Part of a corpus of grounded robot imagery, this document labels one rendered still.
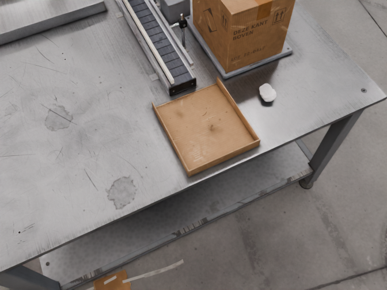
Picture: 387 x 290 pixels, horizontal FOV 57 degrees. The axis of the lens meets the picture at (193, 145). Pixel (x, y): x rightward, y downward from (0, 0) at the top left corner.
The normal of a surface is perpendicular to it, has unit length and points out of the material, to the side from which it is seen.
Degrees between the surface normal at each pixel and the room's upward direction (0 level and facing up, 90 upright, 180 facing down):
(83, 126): 0
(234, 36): 90
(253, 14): 90
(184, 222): 0
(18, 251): 0
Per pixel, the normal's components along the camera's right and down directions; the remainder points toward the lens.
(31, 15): -0.02, -0.50
